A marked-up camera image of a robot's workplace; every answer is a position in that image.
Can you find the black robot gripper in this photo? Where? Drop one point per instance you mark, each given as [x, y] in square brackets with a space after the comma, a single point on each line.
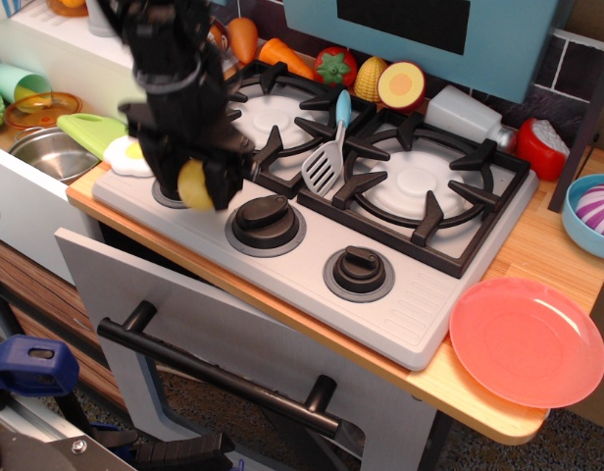
[183, 112]

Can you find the yellow toy potato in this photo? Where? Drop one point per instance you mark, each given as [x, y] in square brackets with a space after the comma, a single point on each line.
[191, 186]

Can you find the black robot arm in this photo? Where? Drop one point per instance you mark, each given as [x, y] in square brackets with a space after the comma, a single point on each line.
[166, 36]

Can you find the pink plastic plate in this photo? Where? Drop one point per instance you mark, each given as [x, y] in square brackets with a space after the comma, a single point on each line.
[527, 343]

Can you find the white toy fried egg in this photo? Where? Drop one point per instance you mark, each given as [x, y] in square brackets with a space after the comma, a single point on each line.
[125, 156]

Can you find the black middle stove knob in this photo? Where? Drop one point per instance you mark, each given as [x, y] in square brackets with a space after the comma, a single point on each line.
[266, 227]

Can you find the black left burner grate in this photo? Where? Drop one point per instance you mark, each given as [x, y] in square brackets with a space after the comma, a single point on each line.
[286, 116]

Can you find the black burner grate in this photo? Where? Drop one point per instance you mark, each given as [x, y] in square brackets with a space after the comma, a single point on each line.
[286, 116]
[426, 193]

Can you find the green cutting board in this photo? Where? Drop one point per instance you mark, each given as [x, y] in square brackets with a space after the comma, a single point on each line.
[94, 133]

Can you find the toy bean can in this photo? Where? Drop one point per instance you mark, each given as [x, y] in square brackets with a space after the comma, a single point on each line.
[219, 36]

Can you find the orange toy carrot lying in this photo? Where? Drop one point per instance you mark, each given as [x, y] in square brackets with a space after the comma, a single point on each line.
[276, 51]

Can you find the orange toy carrot upright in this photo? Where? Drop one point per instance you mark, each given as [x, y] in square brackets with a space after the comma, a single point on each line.
[243, 39]

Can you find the grey oven door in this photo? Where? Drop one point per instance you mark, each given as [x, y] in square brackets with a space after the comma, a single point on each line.
[382, 427]

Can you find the silver metal pot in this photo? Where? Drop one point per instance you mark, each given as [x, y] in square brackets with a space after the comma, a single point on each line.
[54, 153]

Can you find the orange transparent pot lid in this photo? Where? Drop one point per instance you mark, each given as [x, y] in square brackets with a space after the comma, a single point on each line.
[41, 110]

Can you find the red toy strawberry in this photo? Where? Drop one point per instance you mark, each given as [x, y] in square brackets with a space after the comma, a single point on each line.
[334, 66]

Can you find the grey toy faucet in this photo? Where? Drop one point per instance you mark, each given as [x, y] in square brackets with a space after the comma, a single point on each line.
[97, 22]

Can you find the grey toy stove top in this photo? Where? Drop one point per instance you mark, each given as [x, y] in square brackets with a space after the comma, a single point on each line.
[407, 326]

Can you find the yellow toy corn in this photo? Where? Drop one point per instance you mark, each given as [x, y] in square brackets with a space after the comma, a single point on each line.
[366, 82]

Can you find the black right stove knob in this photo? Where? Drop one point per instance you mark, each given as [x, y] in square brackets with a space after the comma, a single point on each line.
[358, 274]

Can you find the mint green cup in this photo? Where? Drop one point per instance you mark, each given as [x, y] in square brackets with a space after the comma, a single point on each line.
[17, 83]

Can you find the halved toy peach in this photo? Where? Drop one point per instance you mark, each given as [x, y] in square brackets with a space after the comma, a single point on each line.
[401, 86]

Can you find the black right burner grate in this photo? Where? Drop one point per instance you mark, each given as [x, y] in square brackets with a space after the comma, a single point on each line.
[426, 193]

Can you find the white toy salt bottle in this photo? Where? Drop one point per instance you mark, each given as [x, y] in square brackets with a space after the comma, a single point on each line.
[457, 112]

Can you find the blue clamp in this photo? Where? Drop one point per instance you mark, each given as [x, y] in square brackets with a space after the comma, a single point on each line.
[33, 366]

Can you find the teal toy range hood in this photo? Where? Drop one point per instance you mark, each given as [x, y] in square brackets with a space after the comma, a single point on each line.
[495, 47]

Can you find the red toy cheese wedge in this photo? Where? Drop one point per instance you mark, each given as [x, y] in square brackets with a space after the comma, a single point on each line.
[540, 145]

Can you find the blue plastic bowl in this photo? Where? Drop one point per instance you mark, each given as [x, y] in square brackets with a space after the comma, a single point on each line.
[577, 230]

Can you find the purple toy onion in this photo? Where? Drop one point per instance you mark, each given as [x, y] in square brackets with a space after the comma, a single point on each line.
[590, 208]

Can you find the grey spatula blue handle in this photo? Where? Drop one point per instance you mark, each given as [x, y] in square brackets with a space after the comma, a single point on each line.
[323, 167]

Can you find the black oven door handle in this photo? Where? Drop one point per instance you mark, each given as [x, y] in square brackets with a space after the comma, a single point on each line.
[310, 414]

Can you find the metal bracket with screw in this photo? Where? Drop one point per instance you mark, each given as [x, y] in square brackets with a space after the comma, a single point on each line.
[21, 452]

